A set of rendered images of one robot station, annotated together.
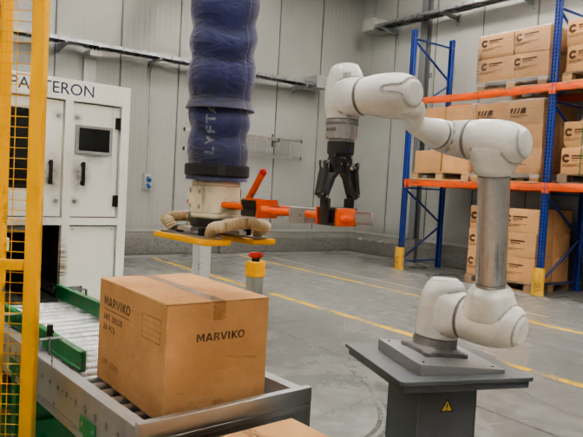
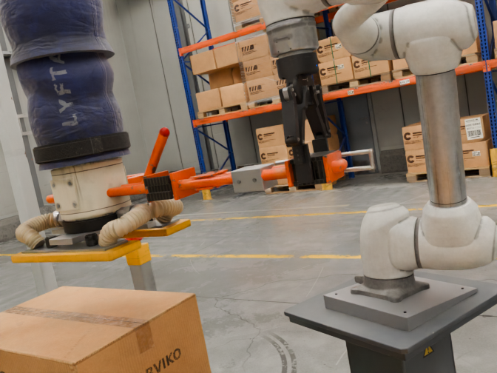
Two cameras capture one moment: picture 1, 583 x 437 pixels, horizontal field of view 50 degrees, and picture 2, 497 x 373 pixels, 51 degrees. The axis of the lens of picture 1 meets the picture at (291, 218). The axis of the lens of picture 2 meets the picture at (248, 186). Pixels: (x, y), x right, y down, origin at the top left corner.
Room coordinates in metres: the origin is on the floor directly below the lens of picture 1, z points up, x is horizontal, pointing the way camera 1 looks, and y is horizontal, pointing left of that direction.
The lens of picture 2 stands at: (0.86, 0.28, 1.38)
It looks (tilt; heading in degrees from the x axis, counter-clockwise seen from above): 7 degrees down; 343
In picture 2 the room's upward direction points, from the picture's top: 10 degrees counter-clockwise
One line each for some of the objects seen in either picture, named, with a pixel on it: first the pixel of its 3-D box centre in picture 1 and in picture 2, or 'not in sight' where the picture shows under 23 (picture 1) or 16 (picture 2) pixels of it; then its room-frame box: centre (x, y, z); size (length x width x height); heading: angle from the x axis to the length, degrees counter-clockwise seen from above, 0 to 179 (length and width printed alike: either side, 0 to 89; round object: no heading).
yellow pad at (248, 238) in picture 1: (235, 232); (128, 224); (2.25, 0.20, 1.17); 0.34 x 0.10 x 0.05; 41
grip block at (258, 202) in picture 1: (258, 208); (171, 184); (2.00, 0.10, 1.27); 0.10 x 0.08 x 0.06; 131
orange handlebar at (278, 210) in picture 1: (277, 207); (185, 177); (2.12, 0.05, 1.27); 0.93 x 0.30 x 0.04; 41
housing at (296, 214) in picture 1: (304, 215); (254, 177); (1.84, -0.04, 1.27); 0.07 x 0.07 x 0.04; 41
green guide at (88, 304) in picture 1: (115, 313); not in sight; (3.41, 0.94, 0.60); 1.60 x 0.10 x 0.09; 40
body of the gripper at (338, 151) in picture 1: (340, 157); (299, 80); (1.74, -0.13, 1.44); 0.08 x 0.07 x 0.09; 130
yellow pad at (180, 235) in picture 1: (190, 233); (72, 246); (2.12, 0.34, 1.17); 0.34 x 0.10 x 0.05; 41
